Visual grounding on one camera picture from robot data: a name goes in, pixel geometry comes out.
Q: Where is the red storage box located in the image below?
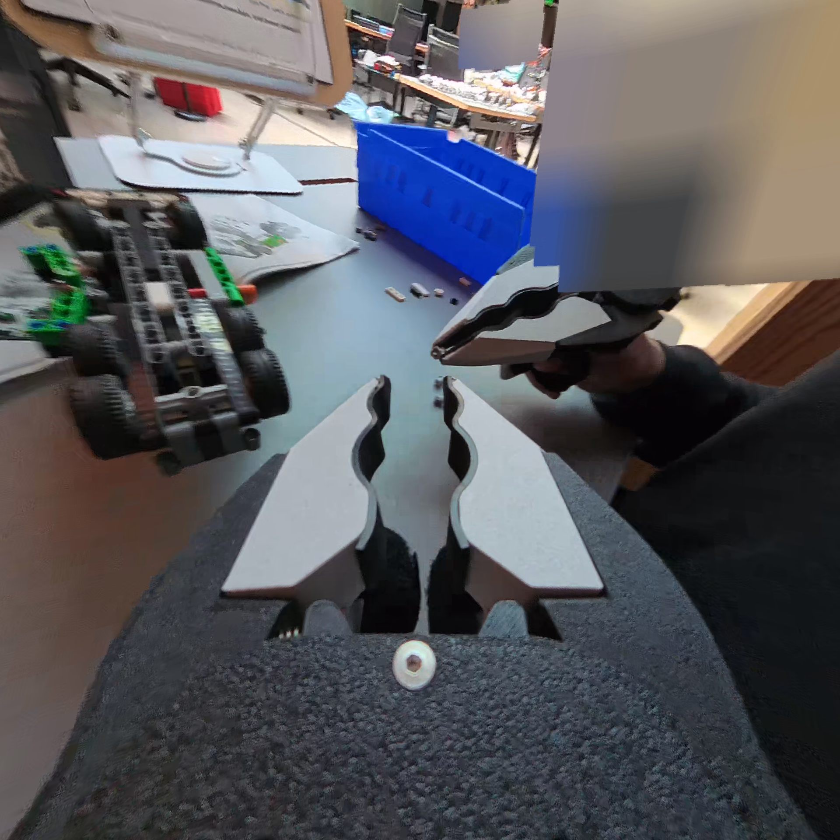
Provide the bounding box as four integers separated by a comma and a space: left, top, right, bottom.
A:
153, 77, 224, 118

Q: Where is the black chair base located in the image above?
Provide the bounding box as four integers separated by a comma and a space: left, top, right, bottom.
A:
41, 56, 132, 99

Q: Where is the lego instruction booklet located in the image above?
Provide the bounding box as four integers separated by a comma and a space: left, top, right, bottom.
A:
0, 193, 362, 382

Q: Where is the blue plastic bin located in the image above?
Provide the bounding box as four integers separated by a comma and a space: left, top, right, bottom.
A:
356, 120, 538, 284

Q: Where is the black green lego truck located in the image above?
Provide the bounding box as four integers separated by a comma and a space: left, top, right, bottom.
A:
18, 189, 291, 475

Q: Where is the person's black clothing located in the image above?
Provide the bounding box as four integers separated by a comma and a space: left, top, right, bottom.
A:
610, 351, 840, 840

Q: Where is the long cluttered work table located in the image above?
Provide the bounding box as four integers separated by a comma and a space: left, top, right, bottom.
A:
397, 66, 546, 132

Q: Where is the person's right forearm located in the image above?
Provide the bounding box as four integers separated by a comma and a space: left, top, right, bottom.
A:
591, 343, 782, 468

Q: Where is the instruction board on stand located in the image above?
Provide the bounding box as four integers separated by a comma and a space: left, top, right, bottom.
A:
0, 0, 355, 109

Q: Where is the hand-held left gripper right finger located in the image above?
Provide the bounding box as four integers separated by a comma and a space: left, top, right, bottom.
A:
441, 375, 606, 637

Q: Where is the person's right hand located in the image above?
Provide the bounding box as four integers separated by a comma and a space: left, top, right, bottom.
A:
581, 333, 665, 396

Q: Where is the metal clipboard stand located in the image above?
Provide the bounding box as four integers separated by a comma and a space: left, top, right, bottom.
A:
98, 71, 304, 196

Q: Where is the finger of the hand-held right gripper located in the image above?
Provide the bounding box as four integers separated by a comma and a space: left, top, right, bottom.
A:
455, 266, 560, 331
430, 293, 614, 382

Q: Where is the black office chair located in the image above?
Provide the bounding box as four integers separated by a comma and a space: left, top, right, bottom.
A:
425, 26, 462, 78
387, 5, 427, 59

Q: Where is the wooden ledge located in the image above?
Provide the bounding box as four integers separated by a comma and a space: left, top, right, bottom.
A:
705, 279, 840, 388

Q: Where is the light blue plastic bag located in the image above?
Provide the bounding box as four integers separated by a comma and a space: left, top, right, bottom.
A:
335, 91, 398, 126

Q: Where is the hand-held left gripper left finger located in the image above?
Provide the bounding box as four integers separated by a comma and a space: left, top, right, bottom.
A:
220, 375, 393, 636

